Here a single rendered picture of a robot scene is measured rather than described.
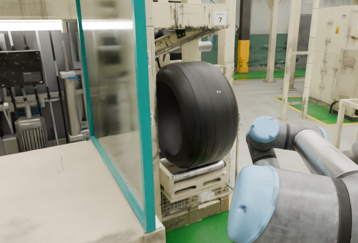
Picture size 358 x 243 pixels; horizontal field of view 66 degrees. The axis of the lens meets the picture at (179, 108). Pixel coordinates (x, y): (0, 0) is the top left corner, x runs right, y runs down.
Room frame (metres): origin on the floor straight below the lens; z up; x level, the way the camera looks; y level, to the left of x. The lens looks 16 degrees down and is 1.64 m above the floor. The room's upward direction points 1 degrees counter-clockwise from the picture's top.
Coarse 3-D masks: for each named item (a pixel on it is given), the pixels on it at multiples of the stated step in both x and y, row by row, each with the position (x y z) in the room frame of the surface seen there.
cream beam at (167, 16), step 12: (156, 12) 1.60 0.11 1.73; (168, 12) 1.64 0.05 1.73; (180, 12) 1.67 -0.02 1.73; (192, 12) 1.71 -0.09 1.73; (204, 12) 1.75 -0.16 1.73; (228, 12) 1.83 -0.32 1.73; (156, 24) 1.60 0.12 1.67; (168, 24) 1.64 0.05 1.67; (180, 24) 1.67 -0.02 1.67; (192, 24) 1.71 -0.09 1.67; (204, 24) 1.75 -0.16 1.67; (228, 24) 1.83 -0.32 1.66
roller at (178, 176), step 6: (216, 162) 1.41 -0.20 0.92; (222, 162) 1.42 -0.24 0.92; (192, 168) 1.34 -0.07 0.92; (198, 168) 1.34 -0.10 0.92; (204, 168) 1.35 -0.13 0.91; (210, 168) 1.37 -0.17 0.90; (216, 168) 1.39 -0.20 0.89; (174, 174) 1.28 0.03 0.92; (180, 174) 1.29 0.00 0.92; (186, 174) 1.30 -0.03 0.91; (192, 174) 1.32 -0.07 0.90; (198, 174) 1.34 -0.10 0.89; (174, 180) 1.27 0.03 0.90
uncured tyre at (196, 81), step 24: (168, 72) 1.40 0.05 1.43; (192, 72) 1.35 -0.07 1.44; (216, 72) 1.39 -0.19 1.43; (168, 96) 1.73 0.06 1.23; (192, 96) 1.24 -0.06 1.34; (216, 96) 1.28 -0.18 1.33; (168, 120) 1.71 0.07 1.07; (192, 120) 1.21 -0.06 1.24; (216, 120) 1.23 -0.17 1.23; (168, 144) 1.60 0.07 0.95; (192, 144) 1.21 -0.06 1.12; (216, 144) 1.24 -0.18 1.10
